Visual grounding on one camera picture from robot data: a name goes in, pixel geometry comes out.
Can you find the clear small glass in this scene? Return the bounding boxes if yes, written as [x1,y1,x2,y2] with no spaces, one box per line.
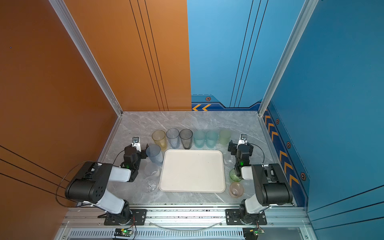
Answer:
[224,159,235,169]

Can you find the light blue plastic cup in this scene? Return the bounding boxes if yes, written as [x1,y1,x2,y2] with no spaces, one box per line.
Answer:
[146,145,164,164]

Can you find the clear dimpled cup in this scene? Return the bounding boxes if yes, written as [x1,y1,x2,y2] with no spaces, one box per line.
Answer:
[144,163,161,177]

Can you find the green small glass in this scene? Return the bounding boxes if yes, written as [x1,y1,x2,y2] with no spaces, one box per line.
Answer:
[230,169,242,182]

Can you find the clear faceted glass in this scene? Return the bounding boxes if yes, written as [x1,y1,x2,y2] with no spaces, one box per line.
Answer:
[143,177,159,193]

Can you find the pink small glass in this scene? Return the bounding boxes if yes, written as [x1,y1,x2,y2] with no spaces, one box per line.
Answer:
[229,182,245,198]

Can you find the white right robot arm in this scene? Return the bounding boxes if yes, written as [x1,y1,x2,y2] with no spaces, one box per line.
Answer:
[228,140,294,225]

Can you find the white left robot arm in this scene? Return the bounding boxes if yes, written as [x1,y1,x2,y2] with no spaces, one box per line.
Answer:
[65,144,147,226]

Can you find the white rectangular tray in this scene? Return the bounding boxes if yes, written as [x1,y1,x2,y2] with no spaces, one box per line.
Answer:
[159,150,226,194]

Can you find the light green tall cup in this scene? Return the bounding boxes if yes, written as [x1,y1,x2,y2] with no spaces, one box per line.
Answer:
[219,129,232,146]

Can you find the yellow tall plastic cup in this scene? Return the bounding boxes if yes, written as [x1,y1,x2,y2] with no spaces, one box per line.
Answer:
[152,130,167,151]

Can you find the teal tall cup right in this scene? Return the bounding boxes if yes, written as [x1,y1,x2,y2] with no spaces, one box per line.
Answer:
[206,130,219,149]

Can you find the teal tall cup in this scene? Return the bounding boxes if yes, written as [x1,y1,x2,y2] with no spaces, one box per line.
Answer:
[193,131,206,149]
[206,130,219,149]

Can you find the teal tall cup left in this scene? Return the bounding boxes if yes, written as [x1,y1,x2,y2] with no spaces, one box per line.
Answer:
[193,131,206,149]

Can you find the blue-grey tall plastic cup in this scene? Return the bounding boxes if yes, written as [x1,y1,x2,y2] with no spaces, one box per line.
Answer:
[166,128,180,149]

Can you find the dark grey tall cup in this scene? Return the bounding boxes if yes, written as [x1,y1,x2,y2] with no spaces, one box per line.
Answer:
[180,129,193,150]

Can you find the left green circuit board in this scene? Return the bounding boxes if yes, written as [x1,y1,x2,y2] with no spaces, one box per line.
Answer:
[114,228,134,240]

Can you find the green circuit board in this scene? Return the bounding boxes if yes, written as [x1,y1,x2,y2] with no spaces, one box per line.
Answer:
[114,228,134,240]
[243,228,265,240]

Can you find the right green circuit board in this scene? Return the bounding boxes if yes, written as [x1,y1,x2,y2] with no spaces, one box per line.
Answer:
[243,228,265,240]

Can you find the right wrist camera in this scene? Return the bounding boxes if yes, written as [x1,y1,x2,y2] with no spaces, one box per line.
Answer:
[238,134,248,145]

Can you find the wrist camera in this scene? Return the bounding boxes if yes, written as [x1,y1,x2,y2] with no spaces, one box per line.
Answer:
[132,137,142,152]
[238,134,248,145]

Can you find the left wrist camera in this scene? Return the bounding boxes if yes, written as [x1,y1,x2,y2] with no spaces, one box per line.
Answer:
[132,137,142,152]

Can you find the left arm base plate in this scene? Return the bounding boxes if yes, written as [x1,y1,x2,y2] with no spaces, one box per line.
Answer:
[104,209,147,226]

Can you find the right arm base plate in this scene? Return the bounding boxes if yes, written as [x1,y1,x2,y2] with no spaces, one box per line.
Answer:
[225,209,268,226]

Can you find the aluminium frame rail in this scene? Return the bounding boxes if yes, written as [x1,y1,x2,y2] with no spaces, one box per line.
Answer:
[59,204,312,228]

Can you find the left aluminium corner post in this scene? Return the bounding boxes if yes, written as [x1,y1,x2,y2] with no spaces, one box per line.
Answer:
[49,0,123,117]

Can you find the aluminium corner post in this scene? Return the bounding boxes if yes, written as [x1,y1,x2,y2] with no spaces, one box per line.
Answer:
[49,0,123,117]
[258,0,319,117]

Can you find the right aluminium corner post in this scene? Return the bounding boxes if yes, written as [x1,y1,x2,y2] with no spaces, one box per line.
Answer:
[258,0,319,117]

